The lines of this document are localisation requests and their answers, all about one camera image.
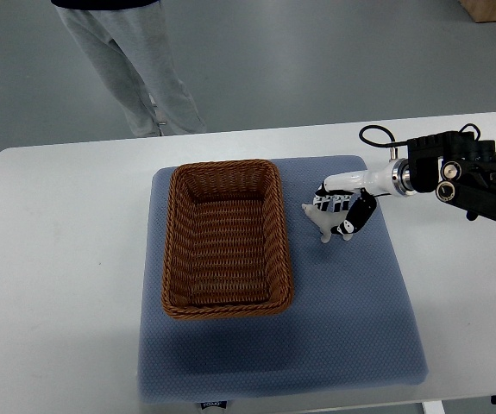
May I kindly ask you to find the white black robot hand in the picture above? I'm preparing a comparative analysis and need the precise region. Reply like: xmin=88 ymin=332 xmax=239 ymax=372
xmin=312 ymin=159 xmax=415 ymax=241

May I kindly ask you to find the white bear figurine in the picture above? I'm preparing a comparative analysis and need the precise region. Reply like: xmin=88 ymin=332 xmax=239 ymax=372
xmin=301 ymin=204 xmax=348 ymax=243

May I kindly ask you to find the brown wicker basket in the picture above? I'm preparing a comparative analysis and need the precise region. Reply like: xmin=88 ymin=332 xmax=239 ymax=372
xmin=161 ymin=160 xmax=294 ymax=320

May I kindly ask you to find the blue foam mat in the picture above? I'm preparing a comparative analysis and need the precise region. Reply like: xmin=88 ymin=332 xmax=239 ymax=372
xmin=137 ymin=155 xmax=428 ymax=404

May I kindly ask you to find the wooden box corner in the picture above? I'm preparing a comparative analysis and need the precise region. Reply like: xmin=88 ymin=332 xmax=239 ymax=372
xmin=460 ymin=0 xmax=496 ymax=23

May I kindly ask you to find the black label tag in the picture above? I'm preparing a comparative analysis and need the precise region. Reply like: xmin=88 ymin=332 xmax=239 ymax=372
xmin=200 ymin=401 xmax=227 ymax=410

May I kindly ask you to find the person in grey trousers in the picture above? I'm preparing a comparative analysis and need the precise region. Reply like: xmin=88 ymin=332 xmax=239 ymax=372
xmin=52 ymin=1 xmax=206 ymax=137

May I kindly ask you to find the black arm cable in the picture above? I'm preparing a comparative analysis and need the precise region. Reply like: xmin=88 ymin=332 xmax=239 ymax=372
xmin=358 ymin=124 xmax=408 ymax=161

